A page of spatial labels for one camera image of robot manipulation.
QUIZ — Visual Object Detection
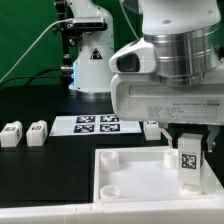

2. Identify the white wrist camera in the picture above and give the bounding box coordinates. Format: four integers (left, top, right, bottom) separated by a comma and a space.
109, 38, 157, 74

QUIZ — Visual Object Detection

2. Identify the white square table top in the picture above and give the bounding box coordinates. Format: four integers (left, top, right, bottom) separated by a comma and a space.
93, 146, 224, 202

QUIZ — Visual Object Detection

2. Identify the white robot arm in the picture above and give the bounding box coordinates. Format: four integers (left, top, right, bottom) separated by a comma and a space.
65, 0, 224, 139

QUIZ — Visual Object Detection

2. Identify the white sheet with markers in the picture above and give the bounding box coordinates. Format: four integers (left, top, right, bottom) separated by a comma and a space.
50, 114, 141, 136

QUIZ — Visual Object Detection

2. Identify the white cable right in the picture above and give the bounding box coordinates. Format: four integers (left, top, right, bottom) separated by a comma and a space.
118, 0, 143, 40

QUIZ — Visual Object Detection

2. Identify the white obstacle fence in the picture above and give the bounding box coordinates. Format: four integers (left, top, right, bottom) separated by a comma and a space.
0, 199, 224, 224

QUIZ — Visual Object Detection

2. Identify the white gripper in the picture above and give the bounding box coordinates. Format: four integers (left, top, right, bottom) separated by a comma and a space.
111, 75, 224, 148

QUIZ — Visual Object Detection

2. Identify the black cable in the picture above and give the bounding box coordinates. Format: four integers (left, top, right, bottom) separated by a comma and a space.
0, 66, 73, 89

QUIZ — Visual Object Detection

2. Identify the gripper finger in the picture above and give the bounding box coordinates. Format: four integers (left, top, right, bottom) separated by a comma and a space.
206, 125, 220, 152

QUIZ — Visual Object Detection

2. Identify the grey cable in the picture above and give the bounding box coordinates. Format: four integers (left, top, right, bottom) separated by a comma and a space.
0, 18, 74, 84

